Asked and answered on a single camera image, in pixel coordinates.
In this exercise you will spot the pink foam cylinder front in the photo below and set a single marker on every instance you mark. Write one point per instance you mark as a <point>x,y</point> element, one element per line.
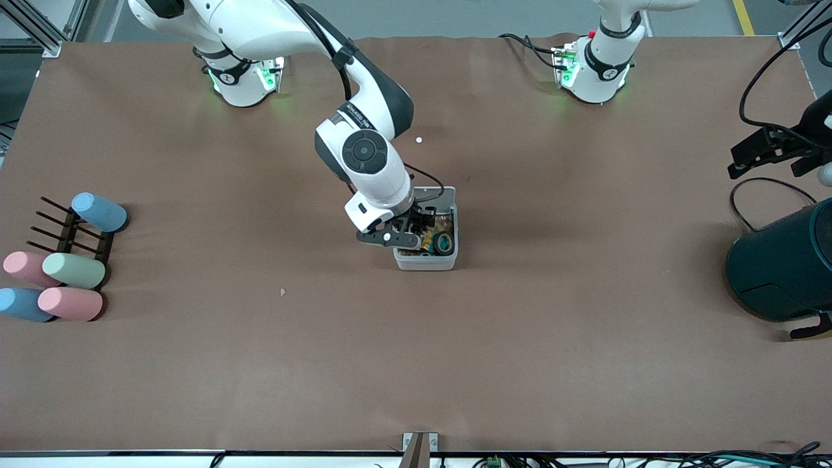
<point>68,303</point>

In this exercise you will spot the mint green plastic cup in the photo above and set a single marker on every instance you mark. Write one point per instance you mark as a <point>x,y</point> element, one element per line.
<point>71,270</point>

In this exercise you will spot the small green connector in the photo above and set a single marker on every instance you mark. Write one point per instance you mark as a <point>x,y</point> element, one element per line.
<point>494,462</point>

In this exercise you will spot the blue plastic cup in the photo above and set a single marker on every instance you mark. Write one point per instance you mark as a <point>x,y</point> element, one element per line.
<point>23,304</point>
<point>97,212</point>

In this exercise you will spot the yellow trash piece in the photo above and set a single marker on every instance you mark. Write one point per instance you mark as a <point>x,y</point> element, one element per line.
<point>428,244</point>

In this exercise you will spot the metal table edge bracket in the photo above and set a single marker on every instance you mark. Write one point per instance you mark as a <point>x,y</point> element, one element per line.
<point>419,448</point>

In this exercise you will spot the pink plastic cup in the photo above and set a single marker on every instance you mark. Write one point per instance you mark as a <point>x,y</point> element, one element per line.
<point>23,266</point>

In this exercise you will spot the aluminium frame post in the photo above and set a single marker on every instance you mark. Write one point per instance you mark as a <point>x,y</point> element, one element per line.
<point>52,49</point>
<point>788,42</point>

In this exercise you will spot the dark wooden cup rack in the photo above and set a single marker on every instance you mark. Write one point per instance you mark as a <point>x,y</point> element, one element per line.
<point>67,227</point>

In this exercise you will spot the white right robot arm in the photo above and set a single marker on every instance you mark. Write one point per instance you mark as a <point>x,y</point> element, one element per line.
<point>260,26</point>

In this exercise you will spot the grey small parts box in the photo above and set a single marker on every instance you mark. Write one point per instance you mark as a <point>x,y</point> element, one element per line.
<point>426,263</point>

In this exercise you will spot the large dark teal bin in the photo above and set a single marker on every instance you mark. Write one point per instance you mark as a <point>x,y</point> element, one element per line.
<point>780,266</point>

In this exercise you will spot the brown trash piece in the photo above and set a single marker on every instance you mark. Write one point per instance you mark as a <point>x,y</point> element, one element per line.
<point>445,224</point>

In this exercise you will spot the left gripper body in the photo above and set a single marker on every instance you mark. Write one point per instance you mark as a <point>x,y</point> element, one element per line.
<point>790,145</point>

